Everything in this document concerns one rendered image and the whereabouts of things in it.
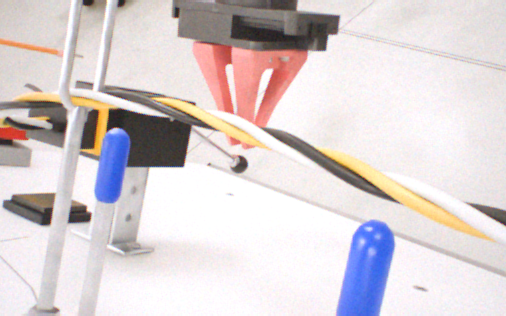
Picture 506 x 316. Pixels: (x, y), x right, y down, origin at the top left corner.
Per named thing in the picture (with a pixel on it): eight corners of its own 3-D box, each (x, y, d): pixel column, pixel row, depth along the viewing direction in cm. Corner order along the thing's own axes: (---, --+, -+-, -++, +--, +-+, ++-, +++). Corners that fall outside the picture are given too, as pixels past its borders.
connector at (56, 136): (130, 147, 35) (136, 111, 34) (63, 150, 31) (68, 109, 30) (91, 136, 36) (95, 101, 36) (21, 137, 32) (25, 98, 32)
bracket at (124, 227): (153, 251, 37) (169, 168, 36) (123, 256, 35) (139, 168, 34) (101, 229, 40) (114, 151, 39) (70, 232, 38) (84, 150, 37)
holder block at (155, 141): (184, 168, 38) (197, 102, 37) (115, 167, 33) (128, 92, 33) (135, 152, 40) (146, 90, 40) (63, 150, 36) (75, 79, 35)
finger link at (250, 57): (246, 162, 42) (260, 18, 39) (167, 140, 46) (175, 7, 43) (299, 148, 47) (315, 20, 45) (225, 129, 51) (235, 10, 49)
